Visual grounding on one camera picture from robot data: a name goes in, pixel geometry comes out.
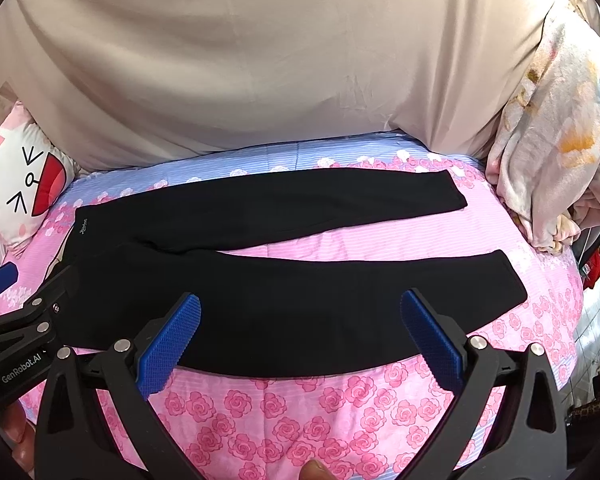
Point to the beige curtain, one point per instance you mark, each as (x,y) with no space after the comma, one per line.
(117,83)

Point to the cartoon face pillow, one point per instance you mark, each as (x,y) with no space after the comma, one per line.
(33,174)

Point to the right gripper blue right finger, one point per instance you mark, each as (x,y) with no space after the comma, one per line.
(527,439)

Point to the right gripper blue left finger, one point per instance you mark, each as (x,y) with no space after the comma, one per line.
(74,440)

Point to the black pants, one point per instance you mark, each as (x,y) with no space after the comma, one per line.
(265,317)

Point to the person's left hand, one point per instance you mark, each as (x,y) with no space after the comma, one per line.
(20,433)

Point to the floral plush blanket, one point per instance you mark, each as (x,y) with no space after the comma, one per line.
(545,159)

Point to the pink rose bed sheet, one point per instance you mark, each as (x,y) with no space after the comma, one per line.
(300,254)

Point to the person's right hand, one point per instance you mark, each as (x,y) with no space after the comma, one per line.
(315,470)

